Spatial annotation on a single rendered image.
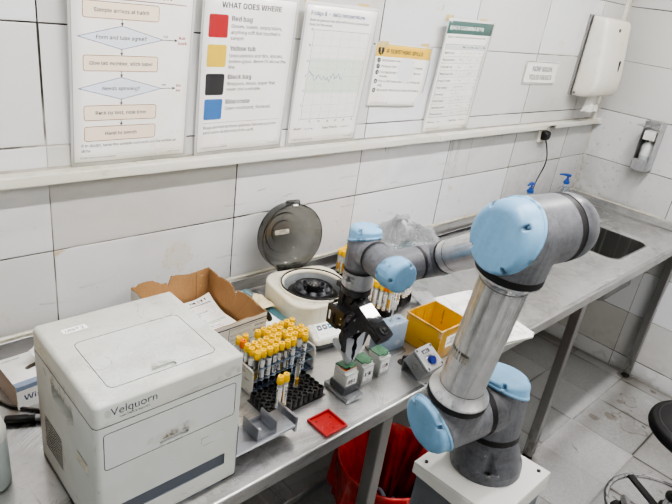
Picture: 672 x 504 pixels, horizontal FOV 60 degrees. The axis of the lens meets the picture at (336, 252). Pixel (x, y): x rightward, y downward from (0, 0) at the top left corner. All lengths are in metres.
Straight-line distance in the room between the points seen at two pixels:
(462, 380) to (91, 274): 0.99
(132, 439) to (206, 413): 0.14
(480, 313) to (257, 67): 0.98
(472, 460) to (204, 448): 0.54
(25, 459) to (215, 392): 0.44
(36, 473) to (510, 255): 0.98
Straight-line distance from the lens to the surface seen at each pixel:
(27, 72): 1.44
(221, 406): 1.14
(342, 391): 1.49
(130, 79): 1.50
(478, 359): 1.05
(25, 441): 1.41
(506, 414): 1.23
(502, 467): 1.32
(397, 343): 1.70
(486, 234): 0.93
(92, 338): 1.15
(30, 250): 1.56
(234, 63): 1.63
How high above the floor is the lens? 1.80
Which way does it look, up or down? 24 degrees down
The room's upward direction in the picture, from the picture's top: 8 degrees clockwise
